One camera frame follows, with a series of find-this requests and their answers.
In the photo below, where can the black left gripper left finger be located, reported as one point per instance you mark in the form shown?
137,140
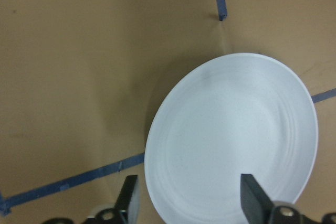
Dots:
125,209

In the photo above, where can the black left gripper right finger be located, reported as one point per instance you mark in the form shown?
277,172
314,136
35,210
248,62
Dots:
259,208

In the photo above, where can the blue plate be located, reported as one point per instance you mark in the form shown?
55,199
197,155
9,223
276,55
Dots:
236,114

